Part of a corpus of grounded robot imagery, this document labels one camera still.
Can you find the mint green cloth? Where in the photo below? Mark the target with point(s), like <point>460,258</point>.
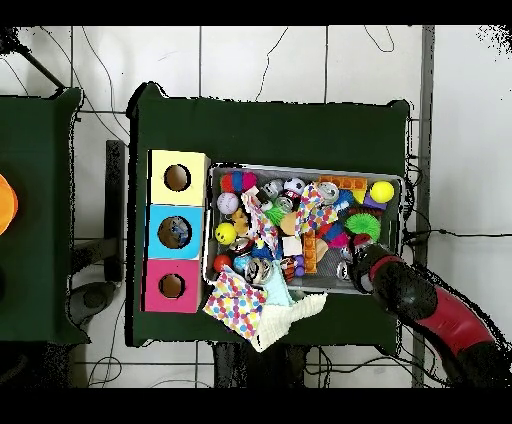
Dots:
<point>278,290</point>

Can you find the large polka dot cloth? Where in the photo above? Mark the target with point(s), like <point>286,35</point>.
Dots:
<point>236,304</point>

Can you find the crushed red black can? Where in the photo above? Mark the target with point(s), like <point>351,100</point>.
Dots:
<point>342,270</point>

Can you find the cream muslin cloth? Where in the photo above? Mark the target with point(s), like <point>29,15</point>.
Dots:
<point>280,324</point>

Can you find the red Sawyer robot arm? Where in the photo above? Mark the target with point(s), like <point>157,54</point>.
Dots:
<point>432,308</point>

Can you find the wooden box with three holes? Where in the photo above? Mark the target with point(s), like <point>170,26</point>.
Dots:
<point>160,240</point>

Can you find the shallow clear bin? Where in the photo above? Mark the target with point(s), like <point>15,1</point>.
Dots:
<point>398,224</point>

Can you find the white baseball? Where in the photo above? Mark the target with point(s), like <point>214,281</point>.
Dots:
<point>228,202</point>

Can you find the rainbow spiky toy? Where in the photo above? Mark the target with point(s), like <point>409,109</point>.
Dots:
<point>240,182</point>

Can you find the yellow smiley ball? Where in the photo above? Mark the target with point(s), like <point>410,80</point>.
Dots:
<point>226,233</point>

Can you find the black and white soccer ball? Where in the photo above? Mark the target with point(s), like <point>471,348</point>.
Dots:
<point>294,187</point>

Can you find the small polka dot cloth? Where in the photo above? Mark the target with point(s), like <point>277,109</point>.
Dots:
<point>308,210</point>

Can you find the crushed silver can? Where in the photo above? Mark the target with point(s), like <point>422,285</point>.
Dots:
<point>328,193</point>

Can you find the large green spiky ball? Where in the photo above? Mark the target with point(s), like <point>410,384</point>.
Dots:
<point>364,226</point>

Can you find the black flat panel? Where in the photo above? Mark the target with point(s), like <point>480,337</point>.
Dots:
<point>115,208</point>

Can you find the grey floor stand base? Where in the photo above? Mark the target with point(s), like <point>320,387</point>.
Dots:
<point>92,298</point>

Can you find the green covered side table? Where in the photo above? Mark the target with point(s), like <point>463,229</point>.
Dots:
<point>40,240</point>

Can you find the orange round object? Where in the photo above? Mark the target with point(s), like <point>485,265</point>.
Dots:
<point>6,204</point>

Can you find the black tripod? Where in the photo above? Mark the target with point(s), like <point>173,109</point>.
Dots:
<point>8,40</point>

